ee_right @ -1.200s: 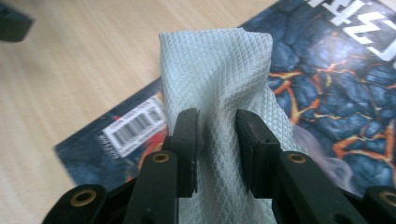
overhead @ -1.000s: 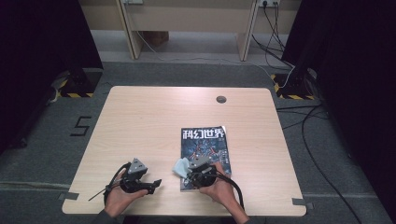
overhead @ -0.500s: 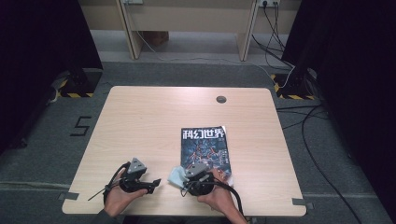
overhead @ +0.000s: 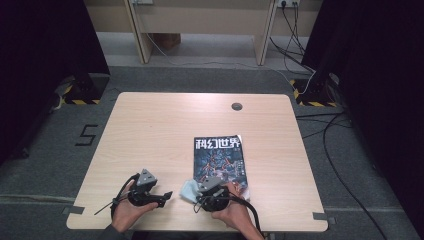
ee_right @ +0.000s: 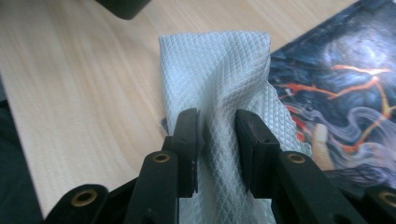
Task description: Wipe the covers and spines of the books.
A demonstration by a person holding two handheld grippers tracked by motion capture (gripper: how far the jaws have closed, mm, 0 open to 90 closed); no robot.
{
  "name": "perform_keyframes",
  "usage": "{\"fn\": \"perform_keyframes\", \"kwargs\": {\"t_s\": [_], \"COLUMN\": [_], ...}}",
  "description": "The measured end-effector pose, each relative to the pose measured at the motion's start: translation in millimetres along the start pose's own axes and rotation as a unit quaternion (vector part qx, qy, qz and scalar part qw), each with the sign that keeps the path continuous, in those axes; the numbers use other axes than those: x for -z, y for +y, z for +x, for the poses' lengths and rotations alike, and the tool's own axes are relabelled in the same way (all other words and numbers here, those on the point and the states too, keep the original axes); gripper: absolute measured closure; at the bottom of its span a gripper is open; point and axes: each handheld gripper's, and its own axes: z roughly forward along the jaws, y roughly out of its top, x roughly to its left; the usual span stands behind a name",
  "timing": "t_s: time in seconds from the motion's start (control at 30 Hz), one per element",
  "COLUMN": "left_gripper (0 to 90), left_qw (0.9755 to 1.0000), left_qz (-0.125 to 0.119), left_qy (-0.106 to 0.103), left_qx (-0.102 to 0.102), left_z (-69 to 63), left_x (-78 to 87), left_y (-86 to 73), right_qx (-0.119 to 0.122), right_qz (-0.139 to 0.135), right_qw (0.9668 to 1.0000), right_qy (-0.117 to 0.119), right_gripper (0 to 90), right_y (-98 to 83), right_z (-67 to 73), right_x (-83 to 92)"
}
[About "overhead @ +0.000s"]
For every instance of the grey tape strip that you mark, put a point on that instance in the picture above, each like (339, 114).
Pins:
(74, 210)
(323, 217)

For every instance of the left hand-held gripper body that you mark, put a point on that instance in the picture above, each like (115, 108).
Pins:
(145, 191)

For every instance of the brown cardboard box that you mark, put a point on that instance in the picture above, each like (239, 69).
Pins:
(168, 40)

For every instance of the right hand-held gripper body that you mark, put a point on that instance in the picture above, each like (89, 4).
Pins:
(213, 200)

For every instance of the pale blue wiping cloth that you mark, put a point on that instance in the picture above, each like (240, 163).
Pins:
(189, 191)

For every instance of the magazine with dark illustrated cover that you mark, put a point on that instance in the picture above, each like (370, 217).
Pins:
(218, 160)

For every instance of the white wall power outlet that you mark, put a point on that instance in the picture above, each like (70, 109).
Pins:
(289, 2)

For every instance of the person's right hand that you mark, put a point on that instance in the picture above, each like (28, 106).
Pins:
(236, 213)

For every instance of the black curtain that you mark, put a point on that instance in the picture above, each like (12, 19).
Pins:
(383, 83)
(43, 60)

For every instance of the person's left hand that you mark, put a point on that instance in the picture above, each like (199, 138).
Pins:
(126, 215)

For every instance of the black stand base hazard striped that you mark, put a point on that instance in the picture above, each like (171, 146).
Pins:
(87, 89)
(315, 91)

